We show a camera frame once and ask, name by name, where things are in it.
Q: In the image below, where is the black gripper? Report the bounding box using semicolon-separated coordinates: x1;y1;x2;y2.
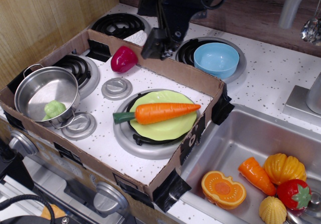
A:
140;0;207;60

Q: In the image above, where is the orange toy carrot green stem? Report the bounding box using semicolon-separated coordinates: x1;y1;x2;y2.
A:
112;102;202;126

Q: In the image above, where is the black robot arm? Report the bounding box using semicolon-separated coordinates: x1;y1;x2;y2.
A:
137;0;225;59

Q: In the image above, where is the light green plastic plate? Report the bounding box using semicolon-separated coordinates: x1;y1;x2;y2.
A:
128;89;197;141

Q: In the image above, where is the orange toy carrot piece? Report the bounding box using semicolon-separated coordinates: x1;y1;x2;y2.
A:
238;157;276;196

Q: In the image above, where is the white toy garlic piece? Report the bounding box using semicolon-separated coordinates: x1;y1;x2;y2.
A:
124;30;147;46

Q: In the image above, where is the dark red toy pepper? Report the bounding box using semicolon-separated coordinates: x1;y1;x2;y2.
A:
111;46;138;73

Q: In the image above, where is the black burner back right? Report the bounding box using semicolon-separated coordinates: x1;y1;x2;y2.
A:
175;37;243;66

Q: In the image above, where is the black burner back left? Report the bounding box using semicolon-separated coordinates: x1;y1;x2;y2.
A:
90;13;146;39

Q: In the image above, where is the grey stove knob middle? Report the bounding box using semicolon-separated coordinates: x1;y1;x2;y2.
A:
101;77;133;100

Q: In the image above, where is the grey stove knob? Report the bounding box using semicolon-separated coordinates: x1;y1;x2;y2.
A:
101;77;133;100
62;112;97;141

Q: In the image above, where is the blue plastic bowl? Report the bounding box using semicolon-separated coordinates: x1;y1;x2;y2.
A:
194;42;240;79

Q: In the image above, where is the black burner front left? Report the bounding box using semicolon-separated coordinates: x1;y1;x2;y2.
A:
53;55;91;87

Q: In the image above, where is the grey stove knob front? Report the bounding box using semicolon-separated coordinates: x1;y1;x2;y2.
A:
62;112;97;141

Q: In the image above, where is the small steel pot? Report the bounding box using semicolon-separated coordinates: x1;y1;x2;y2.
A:
14;66;80;129

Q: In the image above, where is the green toy vegetable in pot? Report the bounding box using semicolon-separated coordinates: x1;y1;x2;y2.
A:
43;100;66;121

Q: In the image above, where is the steel sink basin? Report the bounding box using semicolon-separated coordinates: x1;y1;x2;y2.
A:
180;103;321;224

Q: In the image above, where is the brown cardboard fence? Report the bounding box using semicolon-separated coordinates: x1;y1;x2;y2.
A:
0;28;235;212

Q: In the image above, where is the hanging silver ladle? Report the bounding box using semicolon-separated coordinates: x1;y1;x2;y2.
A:
300;0;320;46

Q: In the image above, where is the grey oven dial right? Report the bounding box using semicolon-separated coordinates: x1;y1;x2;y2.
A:
93;181;128;215

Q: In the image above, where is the grey oven dial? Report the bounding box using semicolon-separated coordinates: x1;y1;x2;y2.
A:
93;181;128;215
9;130;39;157

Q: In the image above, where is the silver toy faucet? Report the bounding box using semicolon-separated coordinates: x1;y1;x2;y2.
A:
278;0;321;121

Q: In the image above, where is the orange toy pumpkin half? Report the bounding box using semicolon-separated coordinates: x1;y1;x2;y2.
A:
201;171;247;210

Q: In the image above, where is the grey oven dial left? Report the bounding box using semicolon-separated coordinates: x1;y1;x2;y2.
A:
9;130;39;157

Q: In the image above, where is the yellow toy pumpkin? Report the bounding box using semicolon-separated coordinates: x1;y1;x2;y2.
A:
263;153;307;185

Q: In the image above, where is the black device bottom left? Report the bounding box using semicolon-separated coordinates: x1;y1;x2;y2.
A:
1;140;34;190

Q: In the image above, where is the yellow toy corn piece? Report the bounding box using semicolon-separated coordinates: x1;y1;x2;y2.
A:
259;196;287;224

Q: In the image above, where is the red toy strawberry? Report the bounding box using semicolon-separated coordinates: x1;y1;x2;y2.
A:
276;179;311;210

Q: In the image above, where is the black cable loop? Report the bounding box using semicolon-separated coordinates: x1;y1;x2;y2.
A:
0;194;56;222

